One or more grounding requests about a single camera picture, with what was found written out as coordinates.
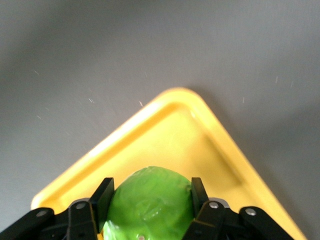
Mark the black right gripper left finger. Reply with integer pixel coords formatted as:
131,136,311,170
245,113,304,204
0,177,115,240

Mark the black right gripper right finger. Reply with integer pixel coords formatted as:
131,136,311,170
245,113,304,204
183,176,293,240

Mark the green apple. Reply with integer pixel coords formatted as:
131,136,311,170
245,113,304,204
101,164,195,240

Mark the yellow plastic tray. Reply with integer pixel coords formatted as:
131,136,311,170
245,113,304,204
30,86,309,240

